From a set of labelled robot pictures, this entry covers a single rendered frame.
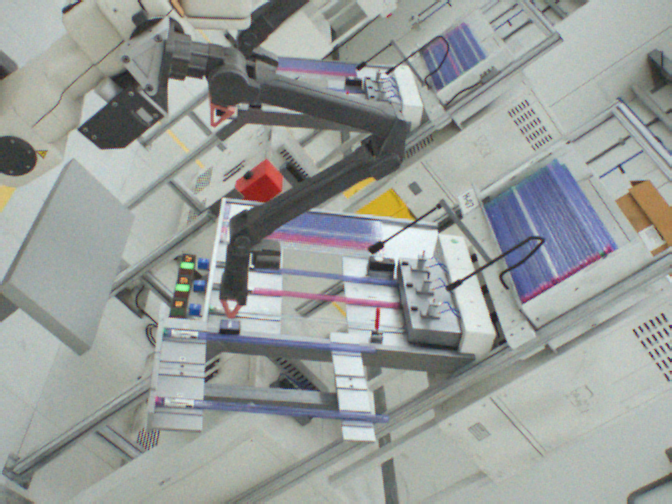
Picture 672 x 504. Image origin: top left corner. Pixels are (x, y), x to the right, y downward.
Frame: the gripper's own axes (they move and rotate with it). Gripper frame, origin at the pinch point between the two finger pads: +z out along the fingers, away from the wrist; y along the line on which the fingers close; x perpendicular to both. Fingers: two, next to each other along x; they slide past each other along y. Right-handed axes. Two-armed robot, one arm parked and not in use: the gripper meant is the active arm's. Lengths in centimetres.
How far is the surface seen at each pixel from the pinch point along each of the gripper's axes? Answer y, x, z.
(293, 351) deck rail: 0.3, -16.9, 9.7
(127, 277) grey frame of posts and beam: 71, 36, 41
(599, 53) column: 314, -209, 5
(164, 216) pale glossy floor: 175, 34, 76
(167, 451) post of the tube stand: -21.8, 11.4, 26.1
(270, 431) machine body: 2.5, -14.7, 40.4
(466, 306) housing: 13, -62, -1
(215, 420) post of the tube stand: -21.6, 1.0, 14.8
